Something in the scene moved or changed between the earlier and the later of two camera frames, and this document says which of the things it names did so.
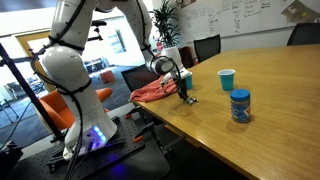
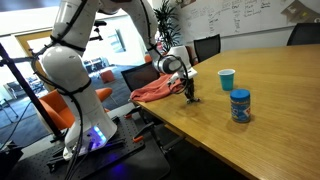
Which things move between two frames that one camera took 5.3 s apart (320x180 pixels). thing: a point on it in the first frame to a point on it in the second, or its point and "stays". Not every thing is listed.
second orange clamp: x=128 y=116 stays
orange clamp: x=137 y=139 stays
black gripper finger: x=185 y=89 to x=191 y=88
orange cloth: x=154 y=90 stays
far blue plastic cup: x=227 y=79 stays
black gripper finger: x=182 y=89 to x=189 y=92
